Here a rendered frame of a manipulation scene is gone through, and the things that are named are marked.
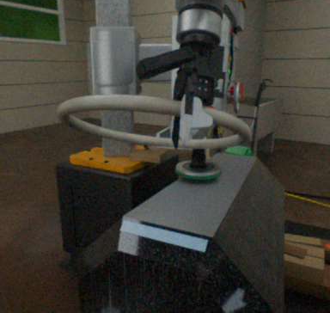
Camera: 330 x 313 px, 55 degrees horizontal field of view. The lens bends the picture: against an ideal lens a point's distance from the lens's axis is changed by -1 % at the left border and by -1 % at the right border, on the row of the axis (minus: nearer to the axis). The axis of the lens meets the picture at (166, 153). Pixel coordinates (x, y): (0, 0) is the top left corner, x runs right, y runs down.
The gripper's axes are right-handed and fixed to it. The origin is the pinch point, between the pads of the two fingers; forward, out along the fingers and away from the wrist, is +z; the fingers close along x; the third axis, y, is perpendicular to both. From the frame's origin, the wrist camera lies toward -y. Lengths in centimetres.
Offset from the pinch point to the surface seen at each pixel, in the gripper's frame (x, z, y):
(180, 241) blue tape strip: 42, 25, 17
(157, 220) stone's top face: 52, 20, 11
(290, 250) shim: 120, 39, 116
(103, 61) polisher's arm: 123, -60, -13
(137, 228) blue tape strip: 52, 24, 4
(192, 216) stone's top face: 51, 18, 24
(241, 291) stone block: 33, 38, 35
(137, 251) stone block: 49, 31, 4
